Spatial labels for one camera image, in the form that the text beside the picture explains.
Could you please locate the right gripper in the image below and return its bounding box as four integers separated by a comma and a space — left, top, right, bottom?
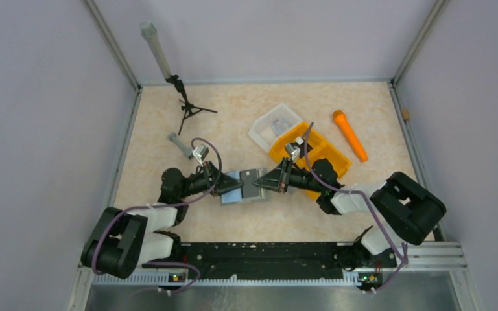
254, 157, 324, 194

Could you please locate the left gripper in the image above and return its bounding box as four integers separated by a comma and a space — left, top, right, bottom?
178, 161, 243, 199

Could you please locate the grey leather card holder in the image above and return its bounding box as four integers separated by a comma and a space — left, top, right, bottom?
220, 168, 268, 205

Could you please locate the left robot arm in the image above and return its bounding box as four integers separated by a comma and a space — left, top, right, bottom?
80, 161, 244, 279

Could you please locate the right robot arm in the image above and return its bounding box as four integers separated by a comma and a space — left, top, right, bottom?
253, 158, 447, 267

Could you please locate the white plastic bin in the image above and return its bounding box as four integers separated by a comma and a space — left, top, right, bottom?
248, 103, 303, 153

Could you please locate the yellow plastic bin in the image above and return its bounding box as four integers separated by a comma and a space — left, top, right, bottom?
268, 121, 351, 199

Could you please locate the grey plastic bolt tool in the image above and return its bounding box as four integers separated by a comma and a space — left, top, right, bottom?
167, 132, 193, 159

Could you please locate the black mini tripod with tube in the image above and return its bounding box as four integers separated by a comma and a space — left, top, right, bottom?
139, 21, 218, 135

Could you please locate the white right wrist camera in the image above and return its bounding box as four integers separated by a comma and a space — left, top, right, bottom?
285, 137, 305, 161

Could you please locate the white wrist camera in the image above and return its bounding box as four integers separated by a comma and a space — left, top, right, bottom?
192, 144, 209, 165
285, 137, 305, 161

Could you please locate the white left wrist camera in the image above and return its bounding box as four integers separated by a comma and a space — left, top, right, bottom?
192, 144, 209, 165

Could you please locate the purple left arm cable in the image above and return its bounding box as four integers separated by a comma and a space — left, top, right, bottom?
91, 137, 223, 295

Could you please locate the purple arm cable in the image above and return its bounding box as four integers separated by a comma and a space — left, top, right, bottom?
301, 122, 409, 294
91, 137, 223, 295

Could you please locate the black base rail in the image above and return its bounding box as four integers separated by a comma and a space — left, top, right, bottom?
166, 242, 397, 281

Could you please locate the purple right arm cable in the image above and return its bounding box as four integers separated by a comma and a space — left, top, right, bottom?
301, 122, 409, 294

